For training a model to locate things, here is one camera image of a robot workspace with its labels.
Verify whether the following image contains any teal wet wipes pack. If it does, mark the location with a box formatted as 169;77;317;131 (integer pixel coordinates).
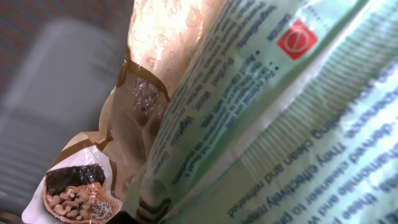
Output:
123;0;397;223

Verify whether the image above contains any brown nut snack bag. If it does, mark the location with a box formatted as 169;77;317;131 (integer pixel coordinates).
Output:
22;0;224;223

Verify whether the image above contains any grey plastic mesh basket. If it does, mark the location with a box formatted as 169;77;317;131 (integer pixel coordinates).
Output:
1;0;133;223

